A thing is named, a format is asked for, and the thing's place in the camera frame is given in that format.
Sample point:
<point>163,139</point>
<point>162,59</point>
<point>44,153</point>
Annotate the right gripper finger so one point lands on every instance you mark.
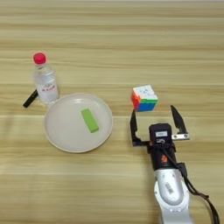
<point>178,122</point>
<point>134,131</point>

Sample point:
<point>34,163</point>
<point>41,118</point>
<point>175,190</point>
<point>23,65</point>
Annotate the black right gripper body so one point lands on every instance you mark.
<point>160,156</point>

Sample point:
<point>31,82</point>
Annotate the multicolour puzzle cube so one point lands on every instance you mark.
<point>145,99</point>

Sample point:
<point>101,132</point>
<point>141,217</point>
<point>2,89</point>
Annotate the clear water bottle red cap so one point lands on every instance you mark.
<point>46,84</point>

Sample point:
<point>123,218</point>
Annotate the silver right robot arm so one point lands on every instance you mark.
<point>172,192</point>

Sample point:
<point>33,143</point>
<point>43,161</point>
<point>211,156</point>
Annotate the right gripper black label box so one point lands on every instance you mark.
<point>160,132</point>

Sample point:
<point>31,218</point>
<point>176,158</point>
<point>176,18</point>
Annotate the green rectangular block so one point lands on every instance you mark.
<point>89,120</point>

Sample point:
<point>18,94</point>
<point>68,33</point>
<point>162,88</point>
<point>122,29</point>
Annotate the round beige plate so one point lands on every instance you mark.
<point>67,131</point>

